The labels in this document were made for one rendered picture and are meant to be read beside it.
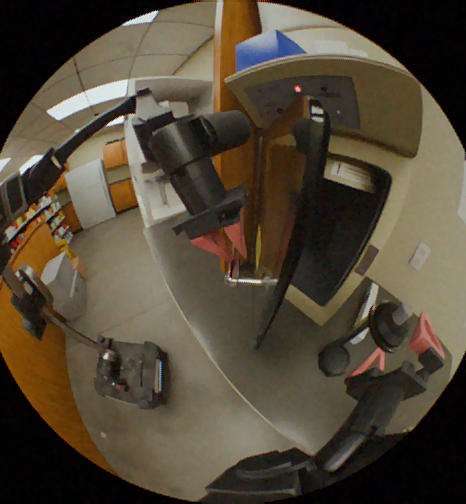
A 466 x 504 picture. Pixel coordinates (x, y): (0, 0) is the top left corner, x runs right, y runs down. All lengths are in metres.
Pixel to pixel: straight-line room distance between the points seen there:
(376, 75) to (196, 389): 1.56
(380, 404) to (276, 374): 0.29
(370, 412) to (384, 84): 0.33
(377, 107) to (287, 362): 0.52
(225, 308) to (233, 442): 1.18
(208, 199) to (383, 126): 0.26
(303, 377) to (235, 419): 0.99
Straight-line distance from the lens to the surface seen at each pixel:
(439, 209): 0.80
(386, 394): 0.20
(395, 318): 0.31
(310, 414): 0.46
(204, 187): 0.17
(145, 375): 1.27
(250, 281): 0.19
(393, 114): 0.26
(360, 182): 0.34
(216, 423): 1.39
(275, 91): 0.30
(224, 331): 0.44
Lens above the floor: 1.35
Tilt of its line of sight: 38 degrees down
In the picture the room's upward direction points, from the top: straight up
